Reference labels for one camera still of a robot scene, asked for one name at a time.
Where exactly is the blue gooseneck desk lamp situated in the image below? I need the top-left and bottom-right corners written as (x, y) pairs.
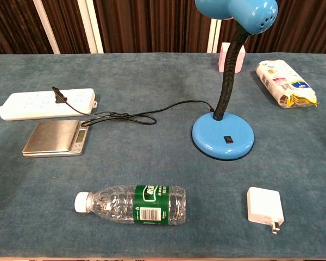
top-left (191, 0), bottom-right (279, 160)

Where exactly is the black lamp power cord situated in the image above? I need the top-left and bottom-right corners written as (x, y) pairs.
top-left (52, 86), bottom-right (216, 127)

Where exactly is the slanted white frame post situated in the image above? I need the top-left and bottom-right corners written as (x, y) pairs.
top-left (32, 0), bottom-right (61, 54)

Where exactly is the white power strip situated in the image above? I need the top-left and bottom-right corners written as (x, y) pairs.
top-left (0, 88), bottom-right (98, 121)

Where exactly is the wide white frame post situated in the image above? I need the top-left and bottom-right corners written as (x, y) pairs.
top-left (77, 0), bottom-right (104, 54)

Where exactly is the blue-grey table cloth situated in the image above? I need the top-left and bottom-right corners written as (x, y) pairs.
top-left (0, 53), bottom-right (326, 259)

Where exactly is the clear green-label water bottle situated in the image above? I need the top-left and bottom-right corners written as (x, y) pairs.
top-left (74, 184), bottom-right (187, 226)

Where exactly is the white yellow snack package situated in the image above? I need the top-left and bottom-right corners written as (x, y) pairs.
top-left (255, 59), bottom-right (319, 109)

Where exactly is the pink white cube box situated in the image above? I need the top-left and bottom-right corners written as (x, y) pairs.
top-left (218, 42), bottom-right (246, 73)

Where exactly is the white plug charger adapter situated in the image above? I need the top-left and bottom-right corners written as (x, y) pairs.
top-left (246, 186), bottom-right (285, 235)

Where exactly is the silver digital kitchen scale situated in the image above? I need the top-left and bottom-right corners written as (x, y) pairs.
top-left (22, 119), bottom-right (89, 158)

